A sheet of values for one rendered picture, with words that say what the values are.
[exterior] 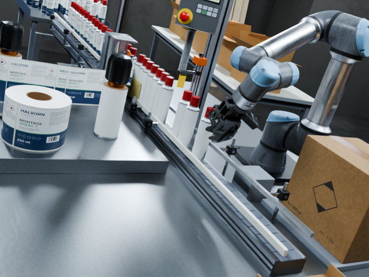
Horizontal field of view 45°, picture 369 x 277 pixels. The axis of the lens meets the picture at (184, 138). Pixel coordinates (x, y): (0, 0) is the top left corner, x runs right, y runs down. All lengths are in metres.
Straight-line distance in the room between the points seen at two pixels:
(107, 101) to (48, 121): 0.25
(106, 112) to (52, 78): 0.27
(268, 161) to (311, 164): 0.37
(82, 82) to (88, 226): 0.70
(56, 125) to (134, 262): 0.52
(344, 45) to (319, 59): 5.13
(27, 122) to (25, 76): 0.35
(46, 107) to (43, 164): 0.17
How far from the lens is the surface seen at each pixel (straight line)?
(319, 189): 1.43
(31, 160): 1.40
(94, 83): 1.78
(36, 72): 1.72
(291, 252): 1.28
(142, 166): 1.53
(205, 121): 1.54
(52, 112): 1.40
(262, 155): 1.80
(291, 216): 1.28
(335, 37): 1.66
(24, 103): 1.40
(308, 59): 6.66
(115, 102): 1.57
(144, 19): 6.49
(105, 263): 1.11
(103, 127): 1.60
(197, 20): 1.82
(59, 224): 1.22
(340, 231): 1.39
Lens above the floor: 1.52
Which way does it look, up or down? 21 degrees down
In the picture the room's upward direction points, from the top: 15 degrees clockwise
